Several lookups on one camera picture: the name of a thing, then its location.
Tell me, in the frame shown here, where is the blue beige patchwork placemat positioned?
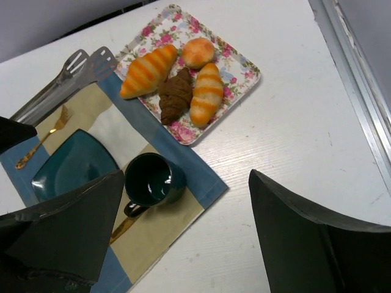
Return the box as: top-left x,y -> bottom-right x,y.
1,75 -> 227,292

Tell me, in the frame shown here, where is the teal square plate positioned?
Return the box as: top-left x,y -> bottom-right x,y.
31,129 -> 119,202

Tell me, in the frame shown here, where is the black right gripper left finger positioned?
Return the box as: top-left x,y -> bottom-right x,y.
1,170 -> 125,292

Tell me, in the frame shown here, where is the gold spoon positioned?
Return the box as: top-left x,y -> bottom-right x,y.
109,217 -> 137,245

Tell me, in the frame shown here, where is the large orange striped croissant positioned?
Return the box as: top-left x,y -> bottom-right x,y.
120,44 -> 178,99

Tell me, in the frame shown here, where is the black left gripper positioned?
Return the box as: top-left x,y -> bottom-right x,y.
0,117 -> 37,154

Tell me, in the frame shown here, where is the gold fork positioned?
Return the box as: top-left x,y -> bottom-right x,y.
15,105 -> 71,170

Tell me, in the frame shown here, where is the round orange bun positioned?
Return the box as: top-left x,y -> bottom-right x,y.
181,37 -> 214,69

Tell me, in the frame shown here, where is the floral rectangular tray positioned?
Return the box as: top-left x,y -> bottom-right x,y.
115,4 -> 261,145

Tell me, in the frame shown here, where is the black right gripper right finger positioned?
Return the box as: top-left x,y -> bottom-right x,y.
249,170 -> 390,292

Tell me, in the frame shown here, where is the aluminium table frame rail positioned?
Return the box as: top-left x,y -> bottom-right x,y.
309,1 -> 390,191

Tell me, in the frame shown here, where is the small orange striped croissant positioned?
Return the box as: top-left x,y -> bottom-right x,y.
189,63 -> 224,128

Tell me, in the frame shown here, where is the chocolate croissant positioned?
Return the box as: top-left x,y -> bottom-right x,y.
158,67 -> 192,125

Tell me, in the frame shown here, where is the dark green mug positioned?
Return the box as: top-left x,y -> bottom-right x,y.
124,153 -> 186,219

